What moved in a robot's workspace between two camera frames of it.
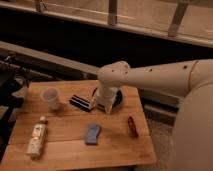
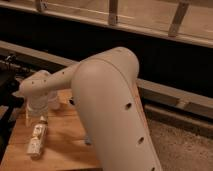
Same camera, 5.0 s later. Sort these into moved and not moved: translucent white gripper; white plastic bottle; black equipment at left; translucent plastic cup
Moved: translucent white gripper
Not moved: translucent plastic cup; white plastic bottle; black equipment at left
